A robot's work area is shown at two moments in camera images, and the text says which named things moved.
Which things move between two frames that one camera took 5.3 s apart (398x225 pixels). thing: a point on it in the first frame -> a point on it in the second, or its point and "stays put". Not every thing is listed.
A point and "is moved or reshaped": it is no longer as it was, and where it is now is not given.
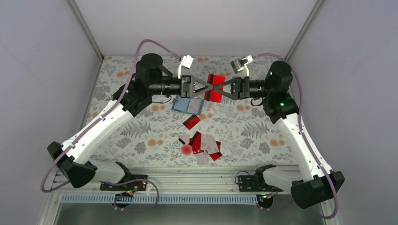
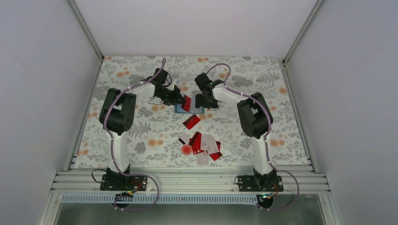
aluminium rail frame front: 186,182 stays put
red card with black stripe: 214,95 is moved or reshaped
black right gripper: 239,88 -> 199,103
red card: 195,142 stays put
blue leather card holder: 192,106 stays put
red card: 191,122 stays put
